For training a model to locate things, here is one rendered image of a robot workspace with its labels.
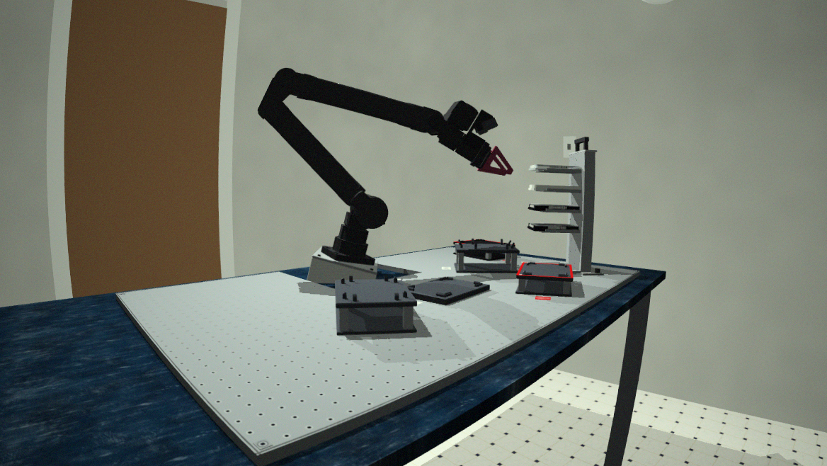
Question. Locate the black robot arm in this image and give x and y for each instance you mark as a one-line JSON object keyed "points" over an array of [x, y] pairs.
{"points": [[368, 212]]}

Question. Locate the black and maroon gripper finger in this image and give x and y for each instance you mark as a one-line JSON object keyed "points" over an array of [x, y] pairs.
{"points": [[492, 172], [495, 152]]}

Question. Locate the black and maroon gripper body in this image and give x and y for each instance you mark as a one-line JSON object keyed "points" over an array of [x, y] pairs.
{"points": [[470, 154]]}

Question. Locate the grey shelf rack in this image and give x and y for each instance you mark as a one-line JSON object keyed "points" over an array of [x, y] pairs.
{"points": [[579, 241]]}

